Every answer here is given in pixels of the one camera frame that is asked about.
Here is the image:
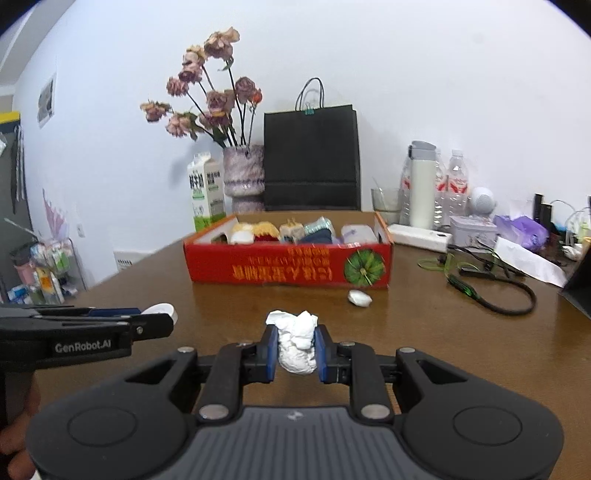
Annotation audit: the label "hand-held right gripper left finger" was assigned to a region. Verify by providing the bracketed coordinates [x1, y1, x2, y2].
[124, 324, 281, 423]

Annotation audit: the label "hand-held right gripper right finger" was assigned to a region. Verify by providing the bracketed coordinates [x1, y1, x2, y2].
[315, 324, 468, 423]

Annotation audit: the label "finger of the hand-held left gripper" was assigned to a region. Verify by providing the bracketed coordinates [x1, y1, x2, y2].
[130, 312, 175, 343]
[32, 305, 142, 319]

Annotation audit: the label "white round object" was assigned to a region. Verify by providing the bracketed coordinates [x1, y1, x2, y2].
[141, 302, 178, 326]

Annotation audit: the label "orange red cardboard box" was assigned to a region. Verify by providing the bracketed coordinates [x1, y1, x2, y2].
[183, 211, 394, 290]

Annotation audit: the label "wooden desktop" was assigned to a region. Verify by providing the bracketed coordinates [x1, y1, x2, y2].
[28, 210, 591, 480]

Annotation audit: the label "person's left hand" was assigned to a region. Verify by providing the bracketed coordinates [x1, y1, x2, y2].
[0, 390, 43, 480]

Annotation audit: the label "yellow white plush toy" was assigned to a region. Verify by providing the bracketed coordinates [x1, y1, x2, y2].
[229, 222, 280, 245]

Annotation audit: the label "small cream yellow toy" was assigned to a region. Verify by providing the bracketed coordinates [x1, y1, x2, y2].
[279, 219, 305, 244]

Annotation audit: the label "clear plastic box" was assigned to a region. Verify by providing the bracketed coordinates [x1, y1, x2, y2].
[341, 223, 377, 244]

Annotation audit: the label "pale green wrapped pack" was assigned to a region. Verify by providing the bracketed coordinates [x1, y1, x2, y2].
[302, 219, 340, 236]

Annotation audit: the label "white green milk carton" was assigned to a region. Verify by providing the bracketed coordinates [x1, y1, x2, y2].
[187, 154, 227, 232]

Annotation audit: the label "black door panel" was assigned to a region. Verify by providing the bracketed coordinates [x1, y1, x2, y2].
[0, 111, 33, 278]

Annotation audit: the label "white power strip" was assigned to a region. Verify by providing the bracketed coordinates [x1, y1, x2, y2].
[388, 224, 453, 252]

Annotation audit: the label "clear glass cup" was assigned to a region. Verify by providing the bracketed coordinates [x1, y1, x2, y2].
[372, 187, 402, 224]

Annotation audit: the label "pink marbled vase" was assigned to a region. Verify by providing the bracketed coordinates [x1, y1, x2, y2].
[223, 144, 266, 213]

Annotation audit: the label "clear water bottle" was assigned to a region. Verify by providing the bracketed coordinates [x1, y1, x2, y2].
[434, 150, 448, 227]
[445, 149, 469, 217]
[400, 154, 414, 227]

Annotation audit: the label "white thermos bottle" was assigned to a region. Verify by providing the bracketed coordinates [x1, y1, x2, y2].
[409, 141, 437, 230]

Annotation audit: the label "grey tin box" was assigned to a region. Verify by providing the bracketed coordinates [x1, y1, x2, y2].
[449, 215, 499, 247]

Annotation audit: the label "black paper bag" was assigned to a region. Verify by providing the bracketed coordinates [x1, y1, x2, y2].
[263, 78, 362, 212]

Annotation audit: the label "white round speaker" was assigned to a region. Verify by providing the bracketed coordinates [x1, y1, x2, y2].
[468, 187, 498, 215]

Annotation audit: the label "white paper sheet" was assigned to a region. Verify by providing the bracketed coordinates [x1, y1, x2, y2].
[494, 236, 568, 288]

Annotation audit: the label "dried rose bouquet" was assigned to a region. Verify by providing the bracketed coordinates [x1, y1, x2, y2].
[140, 27, 264, 148]

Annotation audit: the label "purple plastic bag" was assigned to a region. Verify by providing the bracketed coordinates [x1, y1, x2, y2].
[494, 213, 550, 252]

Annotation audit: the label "black angled stand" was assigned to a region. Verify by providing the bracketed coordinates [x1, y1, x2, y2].
[558, 258, 591, 320]

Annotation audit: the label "black cosmetic bottles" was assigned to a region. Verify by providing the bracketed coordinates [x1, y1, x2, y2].
[534, 193, 554, 227]

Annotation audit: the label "small desk clutter items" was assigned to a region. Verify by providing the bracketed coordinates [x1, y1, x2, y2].
[553, 196, 591, 259]

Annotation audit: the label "white wall vent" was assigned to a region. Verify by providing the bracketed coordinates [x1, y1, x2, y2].
[113, 249, 158, 278]

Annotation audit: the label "wire rack with supplies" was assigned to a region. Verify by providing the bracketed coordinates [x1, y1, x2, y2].
[9, 237, 86, 305]

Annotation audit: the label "purple wall decal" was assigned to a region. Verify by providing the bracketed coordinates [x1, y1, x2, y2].
[42, 189, 68, 236]

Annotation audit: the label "black green cable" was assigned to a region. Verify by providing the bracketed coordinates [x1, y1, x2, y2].
[418, 247, 537, 316]

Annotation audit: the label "wall poster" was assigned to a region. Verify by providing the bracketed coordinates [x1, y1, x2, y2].
[37, 74, 57, 127]

